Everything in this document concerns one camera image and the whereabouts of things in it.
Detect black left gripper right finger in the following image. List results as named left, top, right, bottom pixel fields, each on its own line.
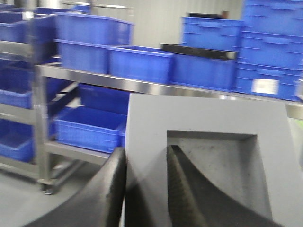
left=166, top=145, right=279, bottom=227

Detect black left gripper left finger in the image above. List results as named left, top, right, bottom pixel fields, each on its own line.
left=27, top=147, right=126, bottom=227

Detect gray square foam base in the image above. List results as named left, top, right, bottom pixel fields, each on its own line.
left=125, top=94, right=303, bottom=227

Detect background shelf with blue bins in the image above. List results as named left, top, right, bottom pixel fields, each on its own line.
left=0, top=0, right=303, bottom=196

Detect stacked blue crates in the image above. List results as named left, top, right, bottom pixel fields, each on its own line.
left=181, top=0, right=303, bottom=101

